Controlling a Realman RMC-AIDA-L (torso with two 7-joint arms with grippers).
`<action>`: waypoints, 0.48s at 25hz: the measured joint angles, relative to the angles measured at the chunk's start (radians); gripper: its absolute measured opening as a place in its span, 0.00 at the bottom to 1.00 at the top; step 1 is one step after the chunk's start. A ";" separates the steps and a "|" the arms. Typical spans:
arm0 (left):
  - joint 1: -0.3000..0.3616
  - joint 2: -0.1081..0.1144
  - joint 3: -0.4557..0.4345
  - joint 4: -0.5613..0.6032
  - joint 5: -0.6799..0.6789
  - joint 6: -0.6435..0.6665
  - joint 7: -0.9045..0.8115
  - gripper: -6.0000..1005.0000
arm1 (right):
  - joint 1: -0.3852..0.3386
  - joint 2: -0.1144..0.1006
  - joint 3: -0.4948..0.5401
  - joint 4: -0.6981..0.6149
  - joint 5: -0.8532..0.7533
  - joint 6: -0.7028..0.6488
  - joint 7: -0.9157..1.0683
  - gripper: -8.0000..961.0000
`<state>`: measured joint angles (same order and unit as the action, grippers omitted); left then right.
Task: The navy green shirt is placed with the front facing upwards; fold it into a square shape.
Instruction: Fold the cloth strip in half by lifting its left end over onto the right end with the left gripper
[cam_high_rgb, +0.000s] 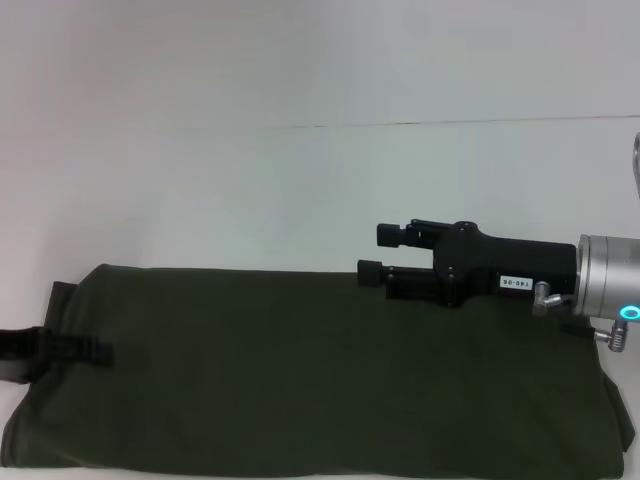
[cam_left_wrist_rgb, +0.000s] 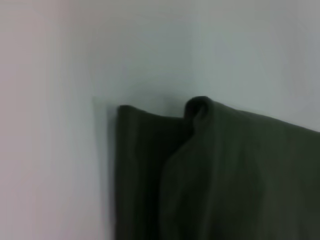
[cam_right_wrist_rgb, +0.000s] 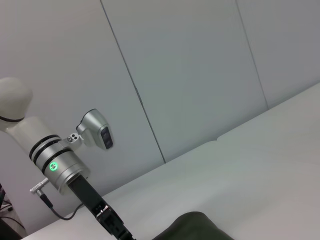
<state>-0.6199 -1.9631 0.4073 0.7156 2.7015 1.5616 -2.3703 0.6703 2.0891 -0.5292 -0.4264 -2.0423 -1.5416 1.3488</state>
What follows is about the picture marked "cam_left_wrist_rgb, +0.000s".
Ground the dark green FREE T-shirt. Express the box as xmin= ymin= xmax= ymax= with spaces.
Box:
xmin=113 ymin=95 xmax=320 ymax=240

